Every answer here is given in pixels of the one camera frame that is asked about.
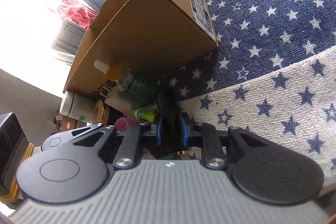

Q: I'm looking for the gold-lidded black jar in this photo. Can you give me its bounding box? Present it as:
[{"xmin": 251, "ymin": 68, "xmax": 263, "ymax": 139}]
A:
[{"xmin": 92, "ymin": 100, "xmax": 123, "ymax": 126}]

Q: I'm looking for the white green-label canister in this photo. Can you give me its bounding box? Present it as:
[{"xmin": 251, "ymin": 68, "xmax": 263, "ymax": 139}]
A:
[{"xmin": 60, "ymin": 91, "xmax": 96, "ymax": 124}]

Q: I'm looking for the pink object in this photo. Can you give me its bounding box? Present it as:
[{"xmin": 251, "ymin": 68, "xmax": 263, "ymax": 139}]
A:
[{"xmin": 114, "ymin": 117, "xmax": 138, "ymax": 131}]

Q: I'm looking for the lime green tube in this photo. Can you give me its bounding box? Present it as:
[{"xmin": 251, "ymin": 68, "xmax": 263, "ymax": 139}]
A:
[{"xmin": 127, "ymin": 105, "xmax": 158, "ymax": 123}]

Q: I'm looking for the black speaker box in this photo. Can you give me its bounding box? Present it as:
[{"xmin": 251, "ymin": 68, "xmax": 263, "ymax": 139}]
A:
[{"xmin": 1, "ymin": 113, "xmax": 32, "ymax": 203}]

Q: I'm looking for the green clear plastic bottle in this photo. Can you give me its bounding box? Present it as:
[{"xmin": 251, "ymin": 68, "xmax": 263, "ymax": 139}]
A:
[{"xmin": 116, "ymin": 72, "xmax": 158, "ymax": 105}]

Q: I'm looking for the dark grey panel heater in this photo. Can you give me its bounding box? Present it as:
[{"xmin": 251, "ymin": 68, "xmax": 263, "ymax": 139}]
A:
[{"xmin": 51, "ymin": 19, "xmax": 86, "ymax": 55}]

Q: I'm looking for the star-patterned sofa cover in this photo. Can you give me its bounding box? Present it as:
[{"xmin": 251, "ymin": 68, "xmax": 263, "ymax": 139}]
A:
[{"xmin": 162, "ymin": 0, "xmax": 335, "ymax": 192}]

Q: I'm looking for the red hanging cloth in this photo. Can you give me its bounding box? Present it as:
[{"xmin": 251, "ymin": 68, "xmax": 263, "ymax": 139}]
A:
[{"xmin": 57, "ymin": 0, "xmax": 97, "ymax": 29}]

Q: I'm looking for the brown cardboard box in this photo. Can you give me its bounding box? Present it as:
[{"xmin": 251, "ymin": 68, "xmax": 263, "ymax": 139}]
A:
[{"xmin": 64, "ymin": 0, "xmax": 218, "ymax": 98}]

